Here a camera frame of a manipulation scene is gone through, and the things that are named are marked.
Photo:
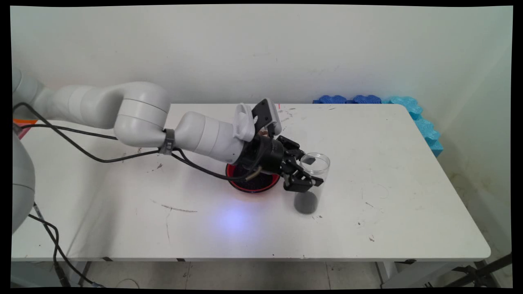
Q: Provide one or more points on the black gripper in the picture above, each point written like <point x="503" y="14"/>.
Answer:
<point x="261" y="157"/>

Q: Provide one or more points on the tall clear plastic jar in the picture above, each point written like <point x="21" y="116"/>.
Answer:
<point x="306" y="202"/>

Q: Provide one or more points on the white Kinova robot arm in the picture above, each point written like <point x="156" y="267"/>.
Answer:
<point x="139" y="114"/>

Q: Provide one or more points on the red bowl with black seeds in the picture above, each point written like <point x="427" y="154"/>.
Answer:
<point x="261" y="185"/>

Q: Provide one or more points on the dark blue foam mat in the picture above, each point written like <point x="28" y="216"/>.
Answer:
<point x="367" y="99"/>
<point x="331" y="99"/>

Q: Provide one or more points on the light blue foam mat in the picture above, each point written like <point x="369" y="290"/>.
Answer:
<point x="425" y="126"/>

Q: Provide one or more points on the grey metal table leg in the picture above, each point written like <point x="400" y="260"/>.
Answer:
<point x="84" y="273"/>
<point x="386" y="273"/>

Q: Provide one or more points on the black tripod stand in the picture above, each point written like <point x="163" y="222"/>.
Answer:
<point x="466" y="269"/>

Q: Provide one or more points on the orange box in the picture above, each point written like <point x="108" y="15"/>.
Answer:
<point x="26" y="121"/>

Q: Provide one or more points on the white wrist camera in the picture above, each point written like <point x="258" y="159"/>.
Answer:
<point x="263" y="114"/>

